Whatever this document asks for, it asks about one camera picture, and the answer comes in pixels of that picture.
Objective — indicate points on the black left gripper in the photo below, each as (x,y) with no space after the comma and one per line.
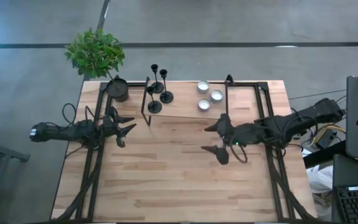
(109,127)

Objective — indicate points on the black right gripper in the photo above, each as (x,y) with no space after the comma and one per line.
(244,133)

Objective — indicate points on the purple patterned candle tin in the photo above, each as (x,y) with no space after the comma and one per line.
(204,105)

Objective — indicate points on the blue patterned candle tin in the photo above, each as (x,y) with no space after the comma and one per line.
(217,96)

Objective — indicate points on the tall black metal candlestick holder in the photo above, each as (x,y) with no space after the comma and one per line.
(166,97)

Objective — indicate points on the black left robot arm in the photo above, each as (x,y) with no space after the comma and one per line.
(61,132)

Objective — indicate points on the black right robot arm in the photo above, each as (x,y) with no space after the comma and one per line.
(306,118)

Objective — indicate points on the green potted plant black pot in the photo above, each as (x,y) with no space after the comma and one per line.
(95,54)

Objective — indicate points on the black power brick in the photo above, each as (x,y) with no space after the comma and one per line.
(326,139)

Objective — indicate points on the white plastic bag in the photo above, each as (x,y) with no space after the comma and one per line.
(320,180)

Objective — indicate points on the wooden shelf black metal frame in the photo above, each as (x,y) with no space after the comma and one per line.
(179,102)

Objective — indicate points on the black mount bracket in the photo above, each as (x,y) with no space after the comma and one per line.
(229,80)

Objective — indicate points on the black metal rig frame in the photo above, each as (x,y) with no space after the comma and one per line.
(244,83)

